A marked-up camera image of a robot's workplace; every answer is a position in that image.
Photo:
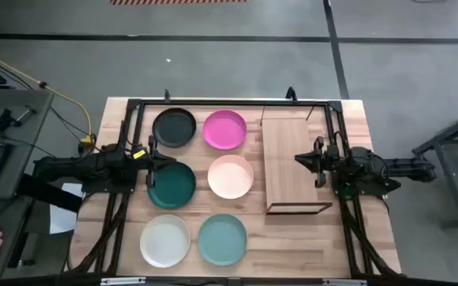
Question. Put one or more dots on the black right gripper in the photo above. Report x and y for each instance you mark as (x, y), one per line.
(326, 163)

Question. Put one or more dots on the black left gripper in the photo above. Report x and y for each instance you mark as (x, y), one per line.
(143, 163)

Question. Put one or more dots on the dark green plate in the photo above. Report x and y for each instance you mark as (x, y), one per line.
(175, 186)

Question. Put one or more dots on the peach plate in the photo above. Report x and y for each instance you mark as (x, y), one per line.
(230, 176)

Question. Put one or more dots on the pink plate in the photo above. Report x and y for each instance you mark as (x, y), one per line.
(225, 130)

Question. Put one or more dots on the white plate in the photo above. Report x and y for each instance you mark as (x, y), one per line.
(165, 241)

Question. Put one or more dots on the light blue plate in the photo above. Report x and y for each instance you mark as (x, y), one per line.
(222, 239)

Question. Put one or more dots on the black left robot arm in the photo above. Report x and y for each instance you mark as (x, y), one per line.
(74, 168)

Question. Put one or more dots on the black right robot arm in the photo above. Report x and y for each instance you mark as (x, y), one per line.
(404, 167)

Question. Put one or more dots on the black plate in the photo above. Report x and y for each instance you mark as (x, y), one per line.
(174, 128)

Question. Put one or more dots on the white paper sheet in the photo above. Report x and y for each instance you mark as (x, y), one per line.
(64, 218)

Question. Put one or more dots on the black flat panel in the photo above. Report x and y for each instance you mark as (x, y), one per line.
(50, 194)

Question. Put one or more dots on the grey metal side table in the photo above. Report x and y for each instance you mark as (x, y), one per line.
(447, 159)

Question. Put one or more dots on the grey desk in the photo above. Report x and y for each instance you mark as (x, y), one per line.
(18, 159)

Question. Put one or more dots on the black clamp device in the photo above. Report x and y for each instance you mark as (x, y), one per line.
(4, 118)

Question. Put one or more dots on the wooden shelf with black frame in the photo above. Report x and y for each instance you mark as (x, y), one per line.
(288, 163)

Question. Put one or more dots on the black frame clamp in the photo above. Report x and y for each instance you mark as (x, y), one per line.
(291, 94)
(167, 94)

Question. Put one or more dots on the black metal table frame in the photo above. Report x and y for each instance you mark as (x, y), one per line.
(233, 102)

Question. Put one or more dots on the silver metal bracket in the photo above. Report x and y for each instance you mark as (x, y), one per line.
(122, 281)
(345, 282)

